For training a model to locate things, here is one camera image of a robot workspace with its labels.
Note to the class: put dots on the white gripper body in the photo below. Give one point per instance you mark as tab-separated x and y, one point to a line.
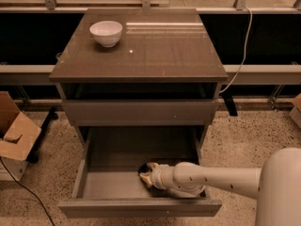
156	175

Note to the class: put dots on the black rxbar chocolate bar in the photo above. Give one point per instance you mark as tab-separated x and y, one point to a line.
145	169

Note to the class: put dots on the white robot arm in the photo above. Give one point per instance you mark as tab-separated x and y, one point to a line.
276	186

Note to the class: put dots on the open grey middle drawer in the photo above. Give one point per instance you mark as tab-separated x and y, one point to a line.
108	184

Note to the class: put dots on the grey drawer cabinet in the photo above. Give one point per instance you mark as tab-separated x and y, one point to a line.
162	55

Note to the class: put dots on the closed grey upper drawer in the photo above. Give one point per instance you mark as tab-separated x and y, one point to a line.
139	113

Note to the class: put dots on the black table leg right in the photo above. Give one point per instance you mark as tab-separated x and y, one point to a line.
229	102

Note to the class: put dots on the black table leg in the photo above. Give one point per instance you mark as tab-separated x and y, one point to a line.
33	155
229	102

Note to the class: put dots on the black table leg left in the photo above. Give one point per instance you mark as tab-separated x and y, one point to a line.
33	155

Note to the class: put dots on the open cardboard box left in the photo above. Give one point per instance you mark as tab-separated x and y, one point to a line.
18	134

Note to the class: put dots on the white ceramic bowl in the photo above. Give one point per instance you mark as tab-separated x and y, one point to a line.
106	33

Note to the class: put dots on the cardboard box right edge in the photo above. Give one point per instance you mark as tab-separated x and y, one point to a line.
295	113

